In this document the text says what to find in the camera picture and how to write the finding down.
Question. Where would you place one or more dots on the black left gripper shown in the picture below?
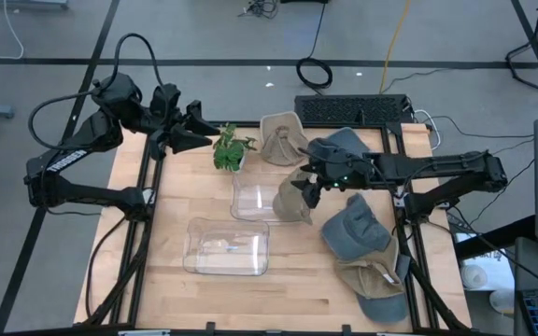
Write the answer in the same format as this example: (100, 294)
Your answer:
(168, 116)

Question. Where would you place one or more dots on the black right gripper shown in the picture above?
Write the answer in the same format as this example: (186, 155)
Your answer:
(348, 172)

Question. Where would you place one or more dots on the tan baseball cap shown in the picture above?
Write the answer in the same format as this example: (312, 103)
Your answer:
(290, 200)
(372, 280)

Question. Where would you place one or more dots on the light beige baseball cap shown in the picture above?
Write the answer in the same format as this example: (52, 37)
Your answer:
(283, 144)

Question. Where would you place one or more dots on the gray-blue baseball cap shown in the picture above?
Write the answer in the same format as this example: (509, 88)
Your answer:
(355, 228)
(383, 310)
(348, 140)

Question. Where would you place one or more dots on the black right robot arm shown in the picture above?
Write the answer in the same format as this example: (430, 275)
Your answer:
(437, 170)

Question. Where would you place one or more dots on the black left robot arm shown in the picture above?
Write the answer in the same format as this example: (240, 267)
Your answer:
(87, 191)

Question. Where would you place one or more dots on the green plant in white pot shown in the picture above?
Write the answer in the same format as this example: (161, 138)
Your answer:
(229, 154)

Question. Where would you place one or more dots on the clear plastic bin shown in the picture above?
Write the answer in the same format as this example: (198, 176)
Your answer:
(250, 200)
(227, 261)

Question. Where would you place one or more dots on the black keyboard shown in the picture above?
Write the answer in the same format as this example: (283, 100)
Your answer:
(344, 108)

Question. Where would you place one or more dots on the black floor computer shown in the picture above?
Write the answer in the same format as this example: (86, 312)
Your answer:
(304, 1)

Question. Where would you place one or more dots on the white round cup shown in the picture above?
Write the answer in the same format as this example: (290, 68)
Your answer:
(473, 276)
(502, 301)

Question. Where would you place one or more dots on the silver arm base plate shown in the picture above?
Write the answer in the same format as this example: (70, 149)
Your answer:
(148, 197)

